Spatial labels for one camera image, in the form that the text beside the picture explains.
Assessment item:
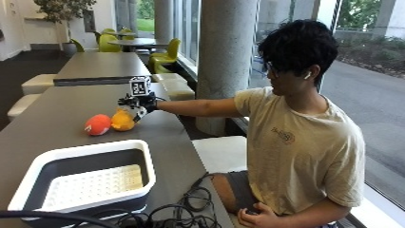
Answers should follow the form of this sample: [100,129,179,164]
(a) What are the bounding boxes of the yellow plush toy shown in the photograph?
[110,107,137,132]

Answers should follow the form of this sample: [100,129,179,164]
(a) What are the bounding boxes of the white marker cube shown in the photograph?
[128,75,153,97]

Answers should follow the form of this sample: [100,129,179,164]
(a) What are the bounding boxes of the red plush toy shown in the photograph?
[84,113,113,137]

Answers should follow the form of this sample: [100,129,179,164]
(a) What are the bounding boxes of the white stool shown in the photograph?
[150,72,189,85]
[158,80,195,102]
[20,73,58,96]
[6,93,42,122]

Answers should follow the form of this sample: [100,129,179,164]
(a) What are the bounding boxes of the grey long table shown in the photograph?
[53,51,152,87]

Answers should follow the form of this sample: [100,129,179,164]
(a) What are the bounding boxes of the yellow-green chair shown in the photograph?
[118,28,137,41]
[146,38,182,74]
[97,33,122,53]

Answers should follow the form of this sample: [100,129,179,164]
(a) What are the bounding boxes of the white bench seat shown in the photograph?
[190,136,249,175]

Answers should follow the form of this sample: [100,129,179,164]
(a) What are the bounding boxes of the round grey table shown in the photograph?
[118,37,159,52]

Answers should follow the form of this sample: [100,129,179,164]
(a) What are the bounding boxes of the white and grey tub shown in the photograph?
[6,139,157,228]

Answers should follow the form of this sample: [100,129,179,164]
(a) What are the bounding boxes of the concrete pillar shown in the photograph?
[193,0,259,137]
[153,0,174,45]

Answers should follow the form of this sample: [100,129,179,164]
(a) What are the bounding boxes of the person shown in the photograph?
[155,19,367,228]

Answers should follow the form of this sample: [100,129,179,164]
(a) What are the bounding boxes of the potted tree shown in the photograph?
[33,0,97,57]

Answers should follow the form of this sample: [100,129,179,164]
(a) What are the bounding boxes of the black cable bundle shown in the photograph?
[80,172,222,228]

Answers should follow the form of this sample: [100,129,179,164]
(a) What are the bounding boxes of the thick black cable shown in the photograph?
[0,210,121,228]

